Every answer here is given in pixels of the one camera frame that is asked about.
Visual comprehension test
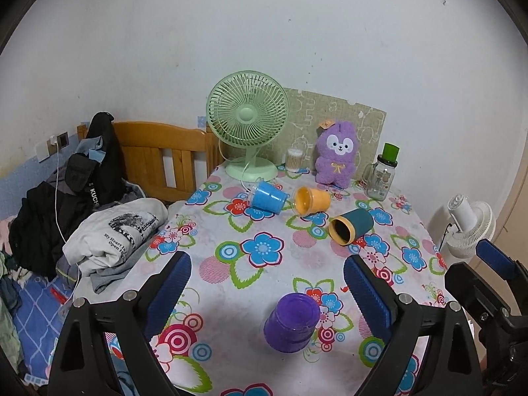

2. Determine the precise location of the wall socket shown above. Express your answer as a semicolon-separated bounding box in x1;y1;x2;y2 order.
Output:
36;131;70;163

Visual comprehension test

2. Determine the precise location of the black jacket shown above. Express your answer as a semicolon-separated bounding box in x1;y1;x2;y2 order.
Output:
8;111;145;282

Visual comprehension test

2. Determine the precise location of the purple plush toy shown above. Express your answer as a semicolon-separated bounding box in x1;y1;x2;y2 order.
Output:
314;120;364;186

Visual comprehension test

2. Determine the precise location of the wooden headboard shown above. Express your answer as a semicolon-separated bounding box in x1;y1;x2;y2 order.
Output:
78;120;226;206

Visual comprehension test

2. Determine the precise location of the orange plastic cup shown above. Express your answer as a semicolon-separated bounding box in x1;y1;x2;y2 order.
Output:
294;186;332;216

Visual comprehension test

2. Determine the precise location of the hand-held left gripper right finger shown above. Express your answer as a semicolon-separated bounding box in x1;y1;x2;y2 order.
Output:
344;254;486;396

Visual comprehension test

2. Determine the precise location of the floral tablecloth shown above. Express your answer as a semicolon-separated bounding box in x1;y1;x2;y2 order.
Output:
101;164;475;396

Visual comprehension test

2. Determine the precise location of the white charging cable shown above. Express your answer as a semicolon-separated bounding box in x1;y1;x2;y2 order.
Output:
50;135;82;303

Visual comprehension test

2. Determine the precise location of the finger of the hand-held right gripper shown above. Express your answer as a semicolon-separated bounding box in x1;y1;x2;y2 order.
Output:
444;261;514;341
475;240;528;302

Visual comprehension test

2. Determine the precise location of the blue checked bedsheet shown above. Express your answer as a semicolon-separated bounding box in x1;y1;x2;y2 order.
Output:
10;271;85;382

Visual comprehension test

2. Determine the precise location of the purple plastic cup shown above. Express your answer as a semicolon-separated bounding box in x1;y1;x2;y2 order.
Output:
263;292;321;354

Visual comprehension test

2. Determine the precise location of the green desk fan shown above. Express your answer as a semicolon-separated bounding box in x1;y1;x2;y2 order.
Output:
206;70;290;182

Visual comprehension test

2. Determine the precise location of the grey folded garment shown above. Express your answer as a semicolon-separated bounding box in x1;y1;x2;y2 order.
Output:
55;251;135;295

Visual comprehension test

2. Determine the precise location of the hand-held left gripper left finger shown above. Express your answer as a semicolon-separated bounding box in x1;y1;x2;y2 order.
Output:
49;251;193;396

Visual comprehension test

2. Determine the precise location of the white printed folded shirt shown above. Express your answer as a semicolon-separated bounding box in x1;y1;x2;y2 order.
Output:
62;197;169;276

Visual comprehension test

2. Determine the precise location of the cotton swab jar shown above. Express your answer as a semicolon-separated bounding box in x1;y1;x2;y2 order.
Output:
285;147;305;173

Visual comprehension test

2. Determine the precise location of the pile of dark clothes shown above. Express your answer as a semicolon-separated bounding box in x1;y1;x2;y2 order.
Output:
0;247;26;377

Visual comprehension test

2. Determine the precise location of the white standing fan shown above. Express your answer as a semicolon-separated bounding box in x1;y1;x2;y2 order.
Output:
437;192;496;262

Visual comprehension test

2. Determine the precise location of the glass mug with green lid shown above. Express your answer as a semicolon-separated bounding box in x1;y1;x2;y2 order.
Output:
362;142;402;202

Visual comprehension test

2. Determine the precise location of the teal cup with yellow rim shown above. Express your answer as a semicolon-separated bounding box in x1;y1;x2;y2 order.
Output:
328;208;375;245

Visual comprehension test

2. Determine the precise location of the blue plastic cup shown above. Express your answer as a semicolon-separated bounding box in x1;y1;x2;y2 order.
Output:
248;178;288;215

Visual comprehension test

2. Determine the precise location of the beige foam mat board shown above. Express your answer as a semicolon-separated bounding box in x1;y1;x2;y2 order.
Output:
281;87;387;176

